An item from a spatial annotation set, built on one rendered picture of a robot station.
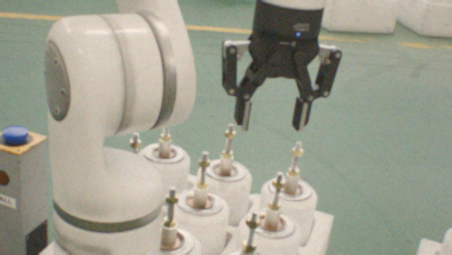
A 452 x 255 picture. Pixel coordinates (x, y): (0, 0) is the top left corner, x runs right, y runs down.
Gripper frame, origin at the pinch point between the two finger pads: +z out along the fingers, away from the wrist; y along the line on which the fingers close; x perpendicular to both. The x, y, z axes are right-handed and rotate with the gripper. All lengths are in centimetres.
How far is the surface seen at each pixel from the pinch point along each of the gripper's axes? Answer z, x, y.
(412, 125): 47, 99, 90
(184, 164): 22.6, 29.6, -3.5
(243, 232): 22.8, 8.9, 2.0
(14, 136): 14.5, 24.0, -31.5
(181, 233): 21.8, 7.9, -7.7
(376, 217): 47, 46, 49
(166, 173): 23.4, 28.0, -6.8
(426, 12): 34, 217, 163
